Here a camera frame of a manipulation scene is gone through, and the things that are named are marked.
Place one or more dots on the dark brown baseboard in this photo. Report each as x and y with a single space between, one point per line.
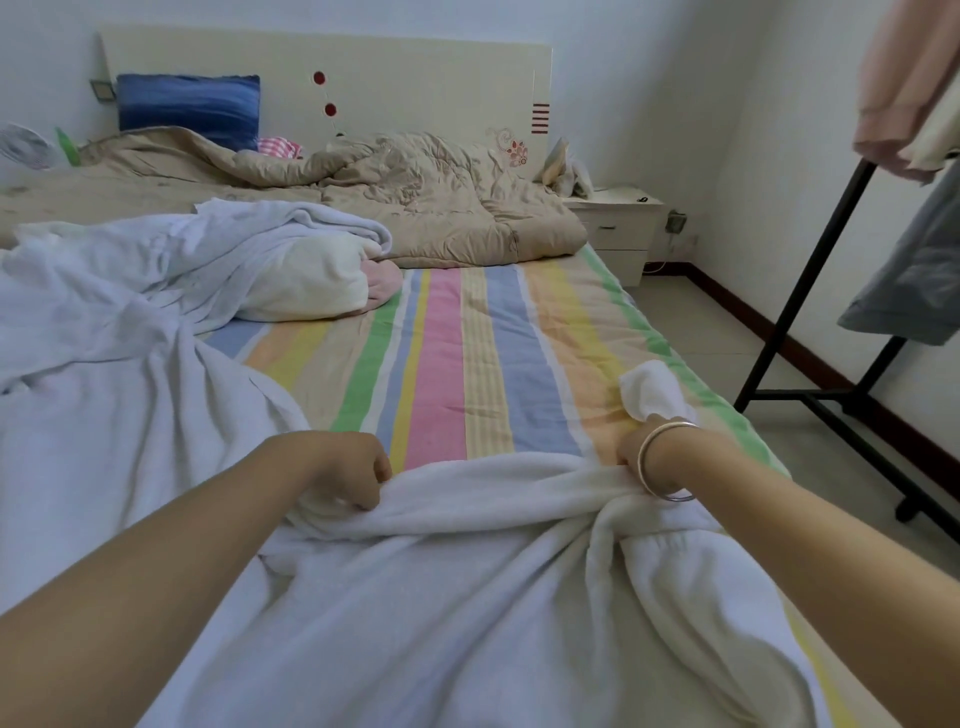
780 345

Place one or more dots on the pink patterned pillow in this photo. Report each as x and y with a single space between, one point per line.
279 149

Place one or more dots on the white nightstand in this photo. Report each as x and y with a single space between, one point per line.
618 233

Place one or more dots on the white towel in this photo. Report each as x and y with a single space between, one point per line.
450 600

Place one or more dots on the small white desk fan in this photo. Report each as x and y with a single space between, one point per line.
23 146

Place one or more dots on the grey hanging garment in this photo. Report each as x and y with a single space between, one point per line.
915 270

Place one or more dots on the wall switch plate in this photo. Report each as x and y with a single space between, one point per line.
102 90

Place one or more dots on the person's right forearm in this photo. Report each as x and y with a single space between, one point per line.
840 570

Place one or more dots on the blue pillow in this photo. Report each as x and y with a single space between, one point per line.
188 108

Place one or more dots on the black wall plug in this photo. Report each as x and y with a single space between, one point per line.
677 222

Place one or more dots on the cream fleece blanket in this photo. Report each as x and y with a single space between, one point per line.
308 278

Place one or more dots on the cream plush toy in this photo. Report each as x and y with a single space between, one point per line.
567 168

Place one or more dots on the person's left forearm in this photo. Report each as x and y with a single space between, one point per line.
135 585

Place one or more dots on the person's right hand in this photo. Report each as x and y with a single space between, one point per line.
660 450

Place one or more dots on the green bottle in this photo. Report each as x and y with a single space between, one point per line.
68 147

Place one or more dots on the beige quilt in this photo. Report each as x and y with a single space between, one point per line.
435 195

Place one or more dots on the pink hanging garment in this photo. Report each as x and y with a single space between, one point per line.
908 75

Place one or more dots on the striped pastel bed sheet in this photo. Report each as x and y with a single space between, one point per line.
480 360

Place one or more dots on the white headboard with red dots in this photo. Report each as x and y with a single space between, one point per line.
420 83

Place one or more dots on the cream hanging garment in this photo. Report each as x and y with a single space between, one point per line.
941 143

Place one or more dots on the black clothes rack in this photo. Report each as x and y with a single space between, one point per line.
810 278

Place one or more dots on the person's left hand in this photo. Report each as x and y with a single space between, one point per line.
338 468

